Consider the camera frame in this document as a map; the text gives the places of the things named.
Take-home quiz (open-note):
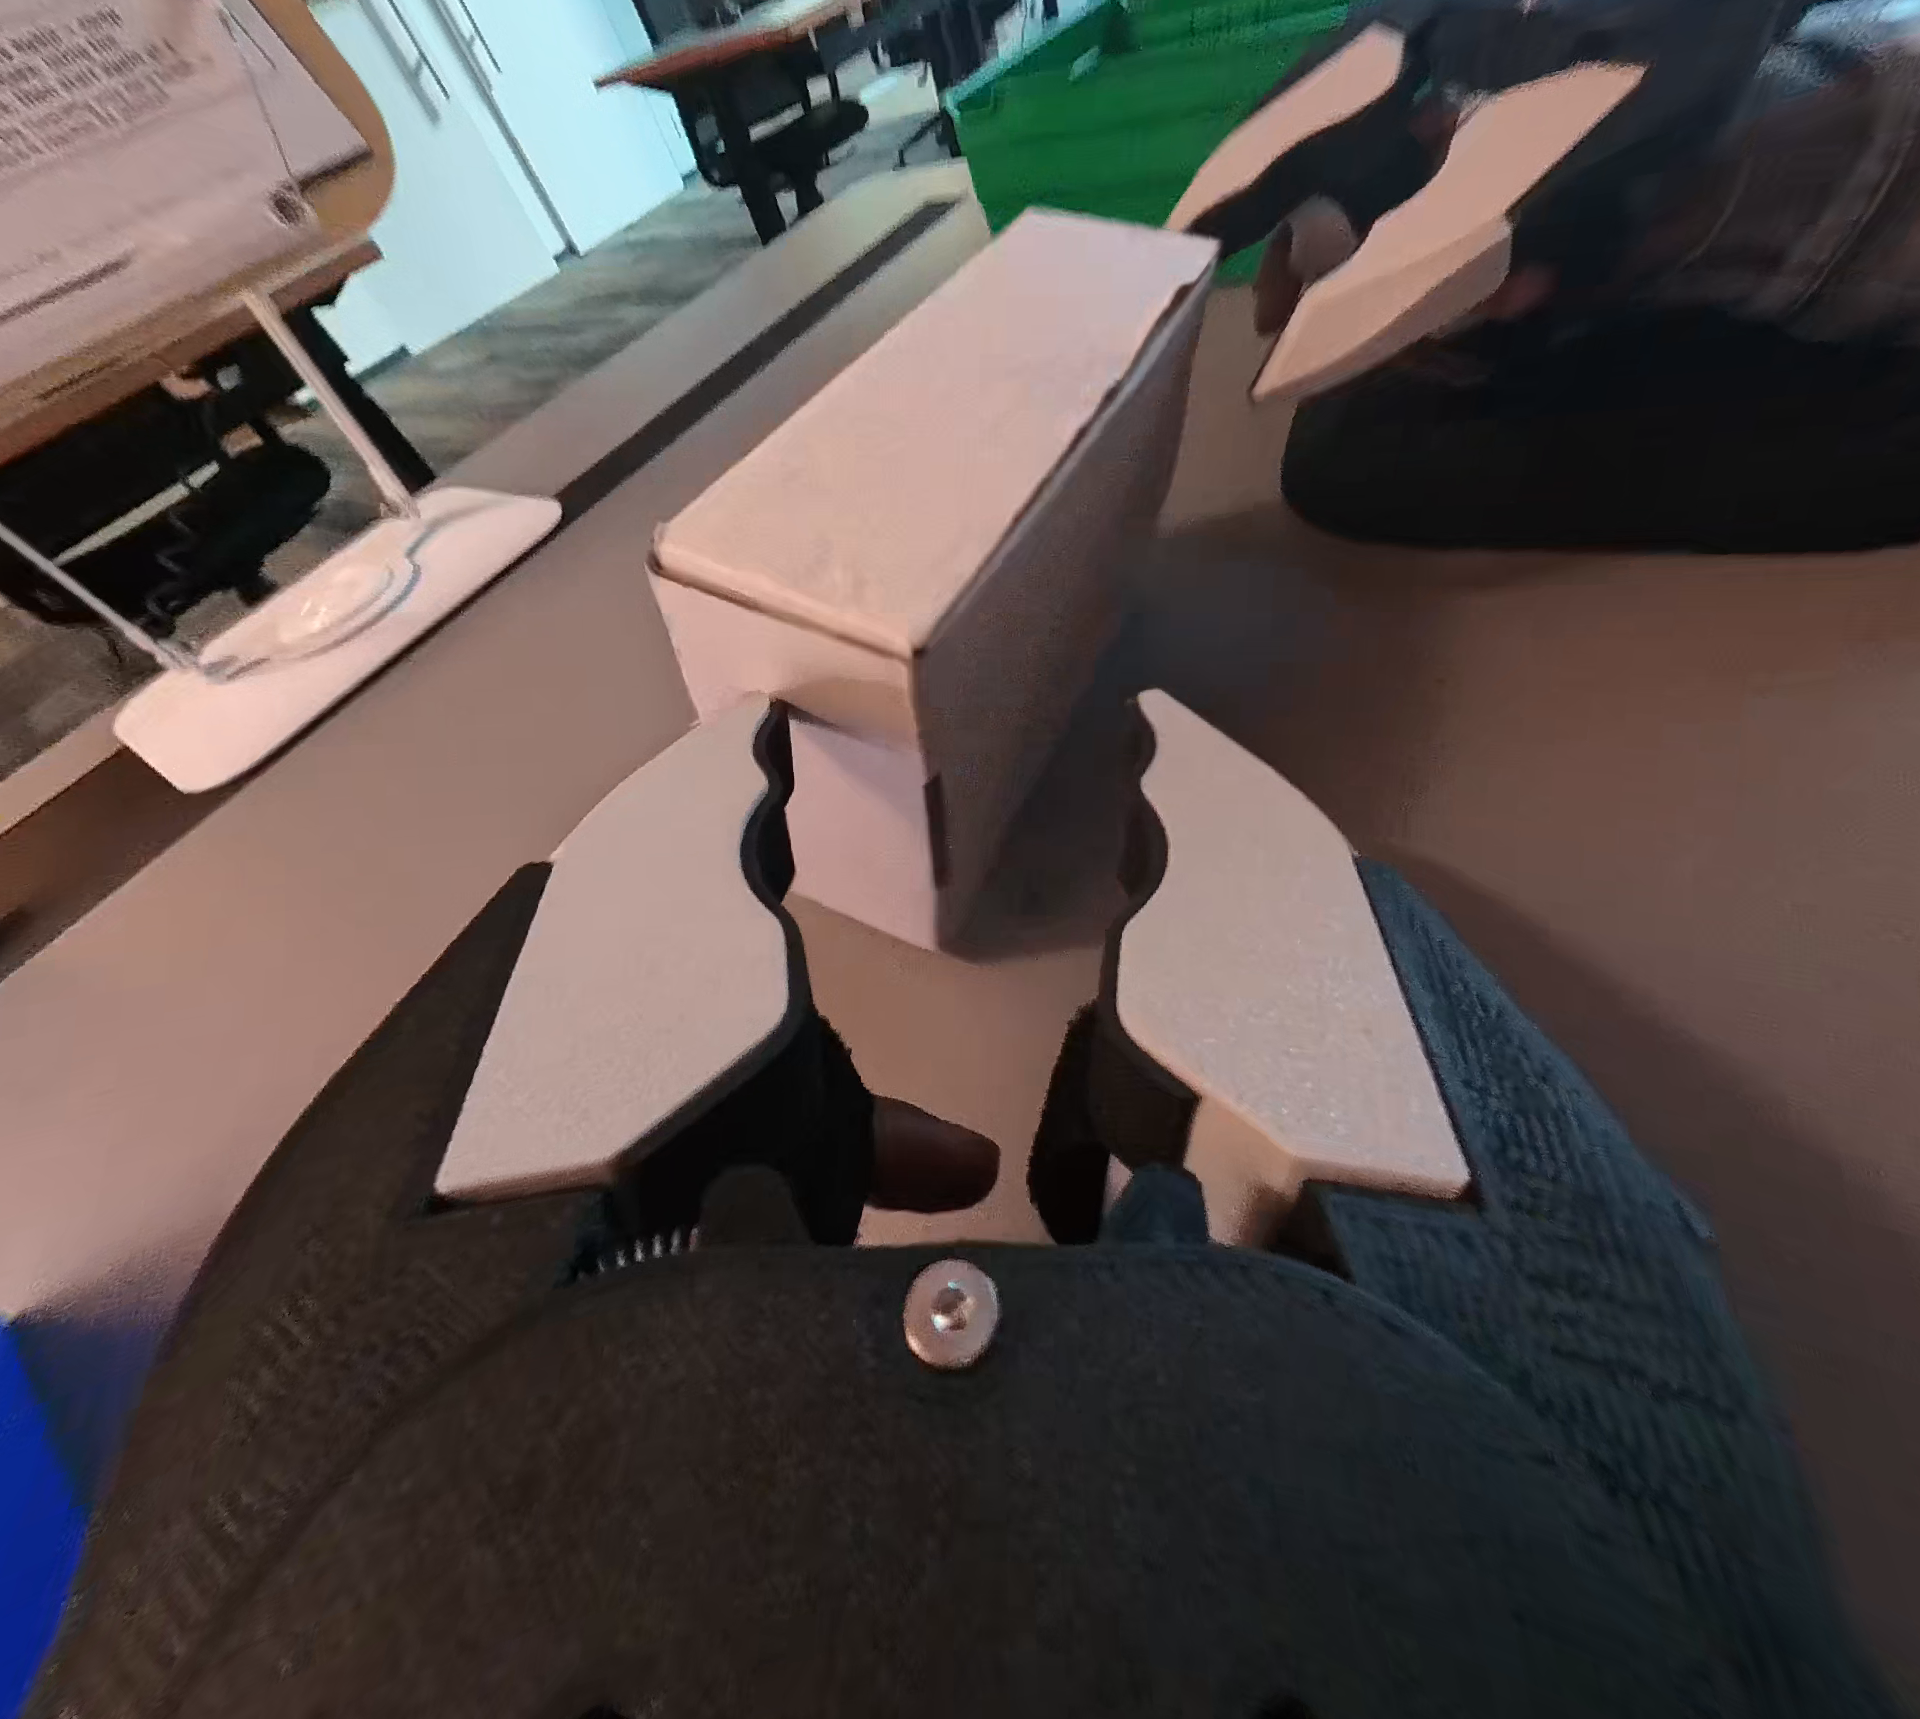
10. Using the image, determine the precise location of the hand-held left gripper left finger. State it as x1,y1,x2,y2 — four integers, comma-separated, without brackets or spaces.
432,696,822,1242

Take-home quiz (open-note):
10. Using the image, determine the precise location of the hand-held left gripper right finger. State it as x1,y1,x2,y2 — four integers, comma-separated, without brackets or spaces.
1107,688,1477,1252

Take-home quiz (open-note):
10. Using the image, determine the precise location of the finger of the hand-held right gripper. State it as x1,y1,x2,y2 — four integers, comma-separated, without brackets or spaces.
1248,64,1649,404
1171,25,1422,240

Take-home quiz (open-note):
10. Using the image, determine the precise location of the white cardboard mailer box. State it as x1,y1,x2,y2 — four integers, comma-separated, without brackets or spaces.
648,208,1220,960

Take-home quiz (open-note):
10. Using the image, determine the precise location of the blue plastic bin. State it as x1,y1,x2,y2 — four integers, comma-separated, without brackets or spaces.
0,1314,169,1719

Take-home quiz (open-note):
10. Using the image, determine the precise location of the person's right forearm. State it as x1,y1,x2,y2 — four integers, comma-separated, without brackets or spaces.
1394,0,1920,348

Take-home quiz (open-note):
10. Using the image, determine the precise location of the grey desk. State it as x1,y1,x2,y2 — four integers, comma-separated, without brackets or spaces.
0,160,1920,1452

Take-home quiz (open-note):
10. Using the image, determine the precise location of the long office desk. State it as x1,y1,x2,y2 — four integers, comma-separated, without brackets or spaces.
597,0,1142,244

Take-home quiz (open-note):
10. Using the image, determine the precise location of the person's left hand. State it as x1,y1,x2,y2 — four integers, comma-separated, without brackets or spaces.
874,1102,1002,1214

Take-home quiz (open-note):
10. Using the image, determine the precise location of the green plastic bin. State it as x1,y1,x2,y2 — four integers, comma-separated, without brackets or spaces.
944,0,1443,288

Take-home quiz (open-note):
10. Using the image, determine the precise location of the white wooden document stand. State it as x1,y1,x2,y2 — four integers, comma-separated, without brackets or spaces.
0,0,565,794

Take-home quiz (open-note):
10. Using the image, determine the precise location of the printed instruction sheet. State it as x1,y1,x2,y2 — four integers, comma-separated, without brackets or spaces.
0,0,370,318

